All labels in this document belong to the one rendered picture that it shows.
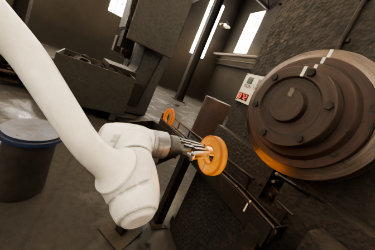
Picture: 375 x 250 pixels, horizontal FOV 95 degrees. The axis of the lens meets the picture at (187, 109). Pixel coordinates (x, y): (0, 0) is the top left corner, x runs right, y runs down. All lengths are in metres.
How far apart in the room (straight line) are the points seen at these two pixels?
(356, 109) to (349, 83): 0.08
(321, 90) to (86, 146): 0.62
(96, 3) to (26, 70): 10.15
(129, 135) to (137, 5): 2.63
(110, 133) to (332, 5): 1.06
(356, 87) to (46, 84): 0.75
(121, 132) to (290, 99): 0.54
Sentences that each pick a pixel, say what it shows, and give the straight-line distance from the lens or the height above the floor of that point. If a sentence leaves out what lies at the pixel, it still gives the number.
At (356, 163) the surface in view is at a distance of 0.67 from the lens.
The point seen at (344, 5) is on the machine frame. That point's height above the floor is 1.61.
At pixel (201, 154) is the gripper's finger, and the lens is 0.62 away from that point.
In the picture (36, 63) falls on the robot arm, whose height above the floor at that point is 0.99.
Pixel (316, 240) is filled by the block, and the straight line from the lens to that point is 0.72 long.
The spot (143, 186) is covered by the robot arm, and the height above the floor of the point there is 0.84.
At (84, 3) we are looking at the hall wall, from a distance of 10.53.
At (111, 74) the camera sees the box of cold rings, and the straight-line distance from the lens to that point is 2.75.
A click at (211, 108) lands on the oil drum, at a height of 0.69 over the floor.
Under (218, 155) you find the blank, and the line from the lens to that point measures 0.66.
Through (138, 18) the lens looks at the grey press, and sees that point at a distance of 2.98.
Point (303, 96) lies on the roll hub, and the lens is 0.65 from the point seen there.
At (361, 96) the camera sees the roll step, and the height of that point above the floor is 1.21.
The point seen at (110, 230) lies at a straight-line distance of 1.41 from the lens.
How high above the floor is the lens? 1.07
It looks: 10 degrees down
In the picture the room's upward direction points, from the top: 23 degrees clockwise
